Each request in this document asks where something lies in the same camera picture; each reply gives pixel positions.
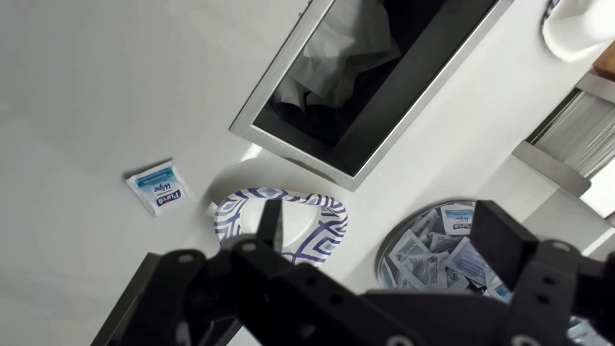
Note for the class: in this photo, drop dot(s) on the white round base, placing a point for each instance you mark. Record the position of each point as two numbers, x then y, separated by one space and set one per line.
578 25

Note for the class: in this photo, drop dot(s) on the blue white wipe packet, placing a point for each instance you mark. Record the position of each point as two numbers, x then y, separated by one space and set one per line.
159 187

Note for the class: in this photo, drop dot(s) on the glass jar of wipe packets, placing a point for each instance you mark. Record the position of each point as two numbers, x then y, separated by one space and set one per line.
424 256

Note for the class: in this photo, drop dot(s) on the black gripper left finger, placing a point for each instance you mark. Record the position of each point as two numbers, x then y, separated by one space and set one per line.
212 294

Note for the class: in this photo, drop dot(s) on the white crumpled paper trash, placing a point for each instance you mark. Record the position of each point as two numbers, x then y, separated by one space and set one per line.
347 50

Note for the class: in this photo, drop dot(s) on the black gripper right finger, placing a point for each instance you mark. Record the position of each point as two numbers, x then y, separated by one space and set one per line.
564 289

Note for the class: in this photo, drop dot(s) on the blue patterned paper bowl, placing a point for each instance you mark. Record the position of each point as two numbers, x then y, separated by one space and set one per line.
324 231

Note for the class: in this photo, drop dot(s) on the steel napkin dispenser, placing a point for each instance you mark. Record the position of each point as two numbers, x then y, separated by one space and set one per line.
551 168

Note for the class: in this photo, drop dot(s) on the tan wooden block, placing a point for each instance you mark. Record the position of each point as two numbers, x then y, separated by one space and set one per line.
606 62

